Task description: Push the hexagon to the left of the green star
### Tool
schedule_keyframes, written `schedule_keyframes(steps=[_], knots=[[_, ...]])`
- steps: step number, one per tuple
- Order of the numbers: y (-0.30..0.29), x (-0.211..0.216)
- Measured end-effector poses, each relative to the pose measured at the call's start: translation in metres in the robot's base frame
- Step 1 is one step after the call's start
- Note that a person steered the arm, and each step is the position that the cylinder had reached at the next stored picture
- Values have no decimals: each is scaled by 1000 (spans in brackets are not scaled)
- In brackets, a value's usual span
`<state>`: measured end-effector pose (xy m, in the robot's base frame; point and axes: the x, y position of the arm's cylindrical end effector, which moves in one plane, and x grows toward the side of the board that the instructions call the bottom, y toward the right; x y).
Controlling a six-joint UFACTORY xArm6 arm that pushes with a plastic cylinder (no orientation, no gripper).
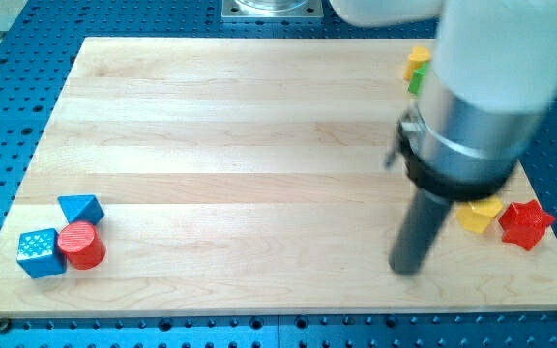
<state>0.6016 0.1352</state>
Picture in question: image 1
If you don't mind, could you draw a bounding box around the light wooden board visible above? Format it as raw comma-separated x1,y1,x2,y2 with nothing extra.
0,38,557,318

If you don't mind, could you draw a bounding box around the red star block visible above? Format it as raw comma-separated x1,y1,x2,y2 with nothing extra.
498,199,556,251

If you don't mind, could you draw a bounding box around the red cylinder block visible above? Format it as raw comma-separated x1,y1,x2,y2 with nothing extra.
57,220,106,270

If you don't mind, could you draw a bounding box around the yellow hexagon block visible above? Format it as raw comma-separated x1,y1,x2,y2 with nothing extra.
455,195,503,234

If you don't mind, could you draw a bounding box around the blue cube block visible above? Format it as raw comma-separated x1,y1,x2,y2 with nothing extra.
16,228,67,278

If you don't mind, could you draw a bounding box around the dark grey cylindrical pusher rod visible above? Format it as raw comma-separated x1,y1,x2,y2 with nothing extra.
389,188,453,276

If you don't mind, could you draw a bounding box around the yellow block at far edge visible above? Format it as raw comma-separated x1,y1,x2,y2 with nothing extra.
403,45,431,81

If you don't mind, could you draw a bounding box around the green star block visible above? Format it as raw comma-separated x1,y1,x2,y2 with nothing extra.
407,63,428,96

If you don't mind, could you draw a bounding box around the blue triangular prism block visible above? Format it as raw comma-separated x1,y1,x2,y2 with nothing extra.
57,194,104,225

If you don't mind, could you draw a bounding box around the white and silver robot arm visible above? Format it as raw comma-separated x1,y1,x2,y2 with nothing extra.
332,0,557,276

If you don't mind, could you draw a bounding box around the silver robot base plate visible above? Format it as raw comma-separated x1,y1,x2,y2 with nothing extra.
221,0,324,19

